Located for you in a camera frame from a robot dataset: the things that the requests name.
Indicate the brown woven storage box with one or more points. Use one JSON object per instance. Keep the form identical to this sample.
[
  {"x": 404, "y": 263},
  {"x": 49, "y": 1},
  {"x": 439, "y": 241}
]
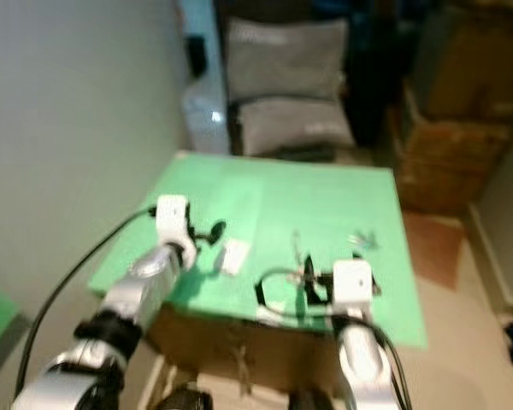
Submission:
[{"x": 449, "y": 162}]

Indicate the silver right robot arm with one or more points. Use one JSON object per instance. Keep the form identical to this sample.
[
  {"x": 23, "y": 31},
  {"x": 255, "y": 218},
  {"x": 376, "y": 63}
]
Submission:
[{"x": 363, "y": 367}]

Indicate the small black wall device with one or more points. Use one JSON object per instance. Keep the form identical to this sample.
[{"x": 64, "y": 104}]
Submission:
[{"x": 196, "y": 56}]

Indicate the plain brown cardboard box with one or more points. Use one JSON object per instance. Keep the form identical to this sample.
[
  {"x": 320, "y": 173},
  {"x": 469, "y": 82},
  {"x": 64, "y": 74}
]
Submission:
[{"x": 474, "y": 64}]

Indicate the large grey cushion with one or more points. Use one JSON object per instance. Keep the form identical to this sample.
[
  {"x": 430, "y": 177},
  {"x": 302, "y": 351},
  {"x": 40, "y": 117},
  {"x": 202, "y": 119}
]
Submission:
[{"x": 284, "y": 58}]

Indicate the black robot leg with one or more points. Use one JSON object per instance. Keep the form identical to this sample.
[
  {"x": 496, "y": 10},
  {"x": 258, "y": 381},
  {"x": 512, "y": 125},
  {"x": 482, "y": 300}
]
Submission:
[
  {"x": 309, "y": 401},
  {"x": 188, "y": 398}
]

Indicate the green table cover sheet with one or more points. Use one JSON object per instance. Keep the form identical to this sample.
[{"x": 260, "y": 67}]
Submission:
[{"x": 299, "y": 201}]

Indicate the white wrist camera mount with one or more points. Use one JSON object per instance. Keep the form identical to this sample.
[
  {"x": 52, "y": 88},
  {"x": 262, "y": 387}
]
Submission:
[
  {"x": 173, "y": 215},
  {"x": 353, "y": 286}
]

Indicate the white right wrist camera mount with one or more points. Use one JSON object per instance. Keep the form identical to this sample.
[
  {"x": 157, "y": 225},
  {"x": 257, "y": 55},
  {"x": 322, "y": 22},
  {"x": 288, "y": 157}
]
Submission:
[{"x": 353, "y": 286}]

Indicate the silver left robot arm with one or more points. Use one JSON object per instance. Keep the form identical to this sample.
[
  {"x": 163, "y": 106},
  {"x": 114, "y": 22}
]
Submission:
[{"x": 141, "y": 286}]

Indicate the white key card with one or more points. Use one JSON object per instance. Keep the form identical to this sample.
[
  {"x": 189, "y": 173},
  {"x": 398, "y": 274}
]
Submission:
[{"x": 236, "y": 257}]

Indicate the metal key bunch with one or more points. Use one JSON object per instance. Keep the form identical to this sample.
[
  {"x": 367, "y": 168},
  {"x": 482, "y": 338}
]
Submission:
[{"x": 365, "y": 241}]

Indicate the black robot left leg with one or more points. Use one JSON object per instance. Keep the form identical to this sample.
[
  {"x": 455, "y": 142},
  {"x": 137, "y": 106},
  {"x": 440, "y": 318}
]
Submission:
[{"x": 188, "y": 398}]

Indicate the small grey cushion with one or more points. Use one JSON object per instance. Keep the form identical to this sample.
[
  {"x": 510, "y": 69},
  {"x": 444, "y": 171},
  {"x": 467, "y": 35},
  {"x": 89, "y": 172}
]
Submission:
[{"x": 295, "y": 124}]

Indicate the black robot right leg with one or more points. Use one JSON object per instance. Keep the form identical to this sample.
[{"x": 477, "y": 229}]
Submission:
[{"x": 309, "y": 401}]

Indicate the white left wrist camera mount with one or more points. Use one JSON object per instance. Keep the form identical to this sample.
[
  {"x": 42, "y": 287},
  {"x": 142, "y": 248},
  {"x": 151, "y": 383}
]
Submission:
[{"x": 173, "y": 215}]

